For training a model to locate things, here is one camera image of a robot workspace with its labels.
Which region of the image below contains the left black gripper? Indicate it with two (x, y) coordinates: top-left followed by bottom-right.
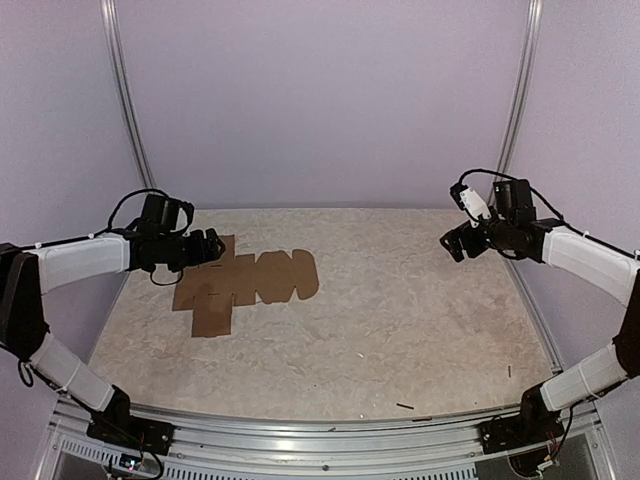
(158, 227), (225, 272)

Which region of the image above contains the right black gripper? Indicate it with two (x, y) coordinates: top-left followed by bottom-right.
(440, 208), (514, 262)

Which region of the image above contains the brown cardboard box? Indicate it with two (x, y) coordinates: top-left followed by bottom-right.
(172, 235), (319, 338)

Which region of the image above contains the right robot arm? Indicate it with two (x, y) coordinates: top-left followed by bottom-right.
(440, 219), (639, 453)

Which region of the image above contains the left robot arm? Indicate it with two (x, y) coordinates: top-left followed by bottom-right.
(1, 229), (226, 453)

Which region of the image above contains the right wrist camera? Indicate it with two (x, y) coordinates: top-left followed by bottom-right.
(449, 183), (491, 223)

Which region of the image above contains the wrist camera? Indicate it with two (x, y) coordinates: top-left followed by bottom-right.
(449, 183), (491, 223)
(137, 194), (195, 237)

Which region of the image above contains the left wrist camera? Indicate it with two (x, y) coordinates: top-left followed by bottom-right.
(137, 194), (195, 237)

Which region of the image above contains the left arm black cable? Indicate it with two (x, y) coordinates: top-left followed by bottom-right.
(89, 188), (171, 239)

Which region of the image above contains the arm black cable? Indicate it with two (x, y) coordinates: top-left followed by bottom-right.
(89, 188), (171, 239)
(457, 168), (640, 261)

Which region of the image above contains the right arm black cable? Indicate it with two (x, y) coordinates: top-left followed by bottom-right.
(457, 168), (640, 261)

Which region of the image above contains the front aluminium rail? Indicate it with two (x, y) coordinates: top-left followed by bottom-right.
(47, 399), (614, 480)

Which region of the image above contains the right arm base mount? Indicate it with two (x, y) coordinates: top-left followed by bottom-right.
(478, 415), (565, 455)

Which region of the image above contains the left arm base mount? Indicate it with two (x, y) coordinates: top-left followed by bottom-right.
(86, 417), (175, 455)

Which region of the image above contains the right aluminium frame post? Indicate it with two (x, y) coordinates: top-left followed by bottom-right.
(497, 0), (544, 173)

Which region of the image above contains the aluminium frame post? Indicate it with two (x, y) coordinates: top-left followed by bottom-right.
(497, 0), (544, 173)
(100, 0), (156, 188)

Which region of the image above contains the left aluminium frame post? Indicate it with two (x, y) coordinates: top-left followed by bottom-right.
(100, 0), (156, 188)

